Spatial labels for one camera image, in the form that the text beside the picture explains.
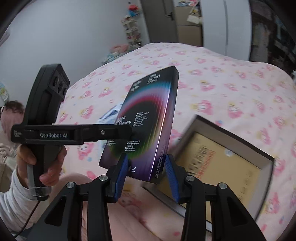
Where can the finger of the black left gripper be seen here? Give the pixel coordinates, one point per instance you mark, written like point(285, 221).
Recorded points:
point(95, 132)

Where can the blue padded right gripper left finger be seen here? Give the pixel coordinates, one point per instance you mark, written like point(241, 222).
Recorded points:
point(121, 171)

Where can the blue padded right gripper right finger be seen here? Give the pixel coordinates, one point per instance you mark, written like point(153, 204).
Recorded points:
point(174, 176)

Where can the black rainbow Smart Devil box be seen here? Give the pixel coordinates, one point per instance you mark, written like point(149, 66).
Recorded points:
point(148, 109)

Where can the person's left hand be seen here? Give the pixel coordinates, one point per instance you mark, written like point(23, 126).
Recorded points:
point(24, 157)

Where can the black cardboard storage box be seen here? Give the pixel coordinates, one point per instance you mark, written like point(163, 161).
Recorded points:
point(217, 166)

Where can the blue white small box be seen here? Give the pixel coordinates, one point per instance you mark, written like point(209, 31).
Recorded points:
point(108, 118)

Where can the pink cartoon bed blanket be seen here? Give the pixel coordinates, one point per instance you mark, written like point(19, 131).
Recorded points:
point(255, 101)

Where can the white toy shelf rack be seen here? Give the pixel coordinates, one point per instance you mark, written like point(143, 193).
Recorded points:
point(132, 31)

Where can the grey room door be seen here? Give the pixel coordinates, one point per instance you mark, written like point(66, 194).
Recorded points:
point(160, 20)

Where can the white wardrobe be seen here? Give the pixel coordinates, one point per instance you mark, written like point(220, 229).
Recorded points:
point(227, 27)

